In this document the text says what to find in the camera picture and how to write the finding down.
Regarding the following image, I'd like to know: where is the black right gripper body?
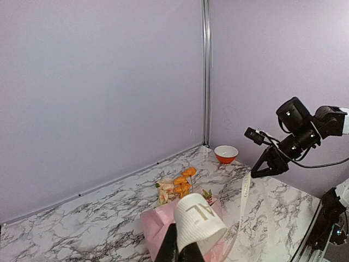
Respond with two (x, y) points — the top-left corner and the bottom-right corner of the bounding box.
(276, 97), (344, 160)

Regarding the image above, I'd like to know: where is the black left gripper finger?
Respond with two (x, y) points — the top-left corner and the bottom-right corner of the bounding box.
(155, 223), (179, 262)
(251, 148), (289, 178)
(178, 242), (204, 262)

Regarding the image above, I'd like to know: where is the cream printed ribbon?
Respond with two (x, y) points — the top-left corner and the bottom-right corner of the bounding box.
(173, 170), (279, 262)

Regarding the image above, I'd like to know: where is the pink wrapping paper sheet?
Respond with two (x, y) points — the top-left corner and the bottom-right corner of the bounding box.
(140, 198), (224, 262)

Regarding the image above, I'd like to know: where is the peach fake flower stem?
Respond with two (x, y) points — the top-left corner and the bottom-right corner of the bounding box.
(155, 179), (177, 206)

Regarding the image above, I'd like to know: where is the orange fake flower stem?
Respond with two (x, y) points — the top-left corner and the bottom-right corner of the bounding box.
(172, 167), (197, 198)

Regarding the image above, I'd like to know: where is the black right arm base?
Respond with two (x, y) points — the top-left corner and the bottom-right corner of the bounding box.
(307, 180), (348, 250)

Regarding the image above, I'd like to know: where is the orange bowl white inside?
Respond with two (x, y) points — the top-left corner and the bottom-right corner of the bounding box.
(214, 145), (239, 164)

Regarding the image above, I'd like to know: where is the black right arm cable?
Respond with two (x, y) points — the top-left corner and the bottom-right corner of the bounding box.
(288, 157), (349, 169)

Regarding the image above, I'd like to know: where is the aluminium front rail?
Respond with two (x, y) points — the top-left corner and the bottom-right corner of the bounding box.
(291, 203), (348, 261)

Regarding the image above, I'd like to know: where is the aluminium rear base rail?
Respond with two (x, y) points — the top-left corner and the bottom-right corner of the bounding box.
(1, 144), (204, 225)

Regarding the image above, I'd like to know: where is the aluminium frame post right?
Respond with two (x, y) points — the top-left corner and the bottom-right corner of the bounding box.
(202, 0), (212, 147)

